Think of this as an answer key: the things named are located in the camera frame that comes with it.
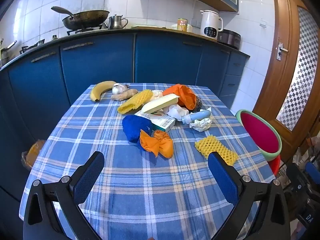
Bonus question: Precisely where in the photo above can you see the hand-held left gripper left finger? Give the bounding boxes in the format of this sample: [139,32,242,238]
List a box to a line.
[23,151,105,240]

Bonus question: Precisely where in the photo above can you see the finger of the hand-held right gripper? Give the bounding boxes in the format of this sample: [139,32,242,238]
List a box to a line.
[305,162,320,178]

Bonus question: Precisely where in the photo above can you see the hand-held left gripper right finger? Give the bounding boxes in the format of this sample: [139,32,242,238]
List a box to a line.
[207,152,291,240]

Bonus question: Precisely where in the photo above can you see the green and red basin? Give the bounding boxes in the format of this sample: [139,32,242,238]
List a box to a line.
[235,109,282,162]

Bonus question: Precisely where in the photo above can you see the small orange cloth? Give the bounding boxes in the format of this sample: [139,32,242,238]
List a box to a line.
[139,129,174,159]

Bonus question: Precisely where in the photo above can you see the short yellow foam net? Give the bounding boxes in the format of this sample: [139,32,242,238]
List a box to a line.
[194,135,239,166]

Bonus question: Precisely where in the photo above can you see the red plastic stool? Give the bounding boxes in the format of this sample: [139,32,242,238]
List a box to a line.
[269,155,281,176]

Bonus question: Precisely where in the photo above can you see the blue plaid tablecloth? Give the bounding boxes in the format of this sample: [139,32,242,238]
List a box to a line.
[19,82,278,240]

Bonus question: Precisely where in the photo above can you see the crumpled white tissue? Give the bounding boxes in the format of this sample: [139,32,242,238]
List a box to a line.
[189,107,212,132]
[152,89,164,102]

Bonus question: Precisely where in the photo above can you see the woven basket with orange bag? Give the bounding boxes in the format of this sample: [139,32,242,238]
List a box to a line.
[21,139,46,172]

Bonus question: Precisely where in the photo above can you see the blue sock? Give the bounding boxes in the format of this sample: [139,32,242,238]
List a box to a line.
[122,115,153,143]

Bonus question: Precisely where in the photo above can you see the light blue tube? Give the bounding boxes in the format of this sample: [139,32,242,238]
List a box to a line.
[182,110,210,125]

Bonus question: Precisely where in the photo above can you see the white sock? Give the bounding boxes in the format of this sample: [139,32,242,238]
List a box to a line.
[164,104,190,121]

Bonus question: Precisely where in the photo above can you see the white and teal medicine box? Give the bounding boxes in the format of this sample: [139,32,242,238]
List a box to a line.
[134,110,176,132]

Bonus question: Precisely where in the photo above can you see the long yellow foam net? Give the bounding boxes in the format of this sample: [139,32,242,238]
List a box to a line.
[117,89,153,115]

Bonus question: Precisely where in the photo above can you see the yellow banana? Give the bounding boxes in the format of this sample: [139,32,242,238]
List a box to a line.
[90,81,117,102]

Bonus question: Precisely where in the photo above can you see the ginger root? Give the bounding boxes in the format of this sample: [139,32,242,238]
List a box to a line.
[111,89,138,102]

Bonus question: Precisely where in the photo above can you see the wooden door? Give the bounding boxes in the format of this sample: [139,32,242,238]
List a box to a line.
[252,0,320,155]

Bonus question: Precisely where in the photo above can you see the large orange cloth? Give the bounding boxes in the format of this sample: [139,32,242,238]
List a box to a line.
[162,84,197,110]

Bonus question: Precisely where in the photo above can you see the garlic bulb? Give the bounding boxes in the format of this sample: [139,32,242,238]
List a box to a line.
[112,83,129,95]

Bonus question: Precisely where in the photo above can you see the long cream carton box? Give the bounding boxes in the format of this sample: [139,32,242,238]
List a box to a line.
[140,94,180,114]

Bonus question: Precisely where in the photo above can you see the blue kitchen cabinet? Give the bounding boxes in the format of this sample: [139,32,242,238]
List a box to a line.
[0,29,250,200]

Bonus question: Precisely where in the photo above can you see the dark rice cooker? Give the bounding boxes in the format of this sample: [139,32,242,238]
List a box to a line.
[217,29,241,50]

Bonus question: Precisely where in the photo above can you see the gas stove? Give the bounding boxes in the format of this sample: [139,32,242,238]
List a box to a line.
[19,25,108,54]

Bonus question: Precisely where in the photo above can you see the metal pot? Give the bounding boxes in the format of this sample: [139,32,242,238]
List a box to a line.
[0,39,17,67]

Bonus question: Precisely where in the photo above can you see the white electric kettle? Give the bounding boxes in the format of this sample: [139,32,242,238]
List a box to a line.
[199,10,224,37]

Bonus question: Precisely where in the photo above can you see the stainless steel kettle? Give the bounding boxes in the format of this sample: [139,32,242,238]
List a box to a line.
[108,14,129,30]

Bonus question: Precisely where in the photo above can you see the yellow labelled can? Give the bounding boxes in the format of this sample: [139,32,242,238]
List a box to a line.
[177,18,188,32]

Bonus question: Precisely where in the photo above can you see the black wok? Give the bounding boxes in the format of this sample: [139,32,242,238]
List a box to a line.
[51,6,110,30]

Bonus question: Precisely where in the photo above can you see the metal door handle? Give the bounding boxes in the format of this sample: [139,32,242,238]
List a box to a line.
[276,38,289,61]

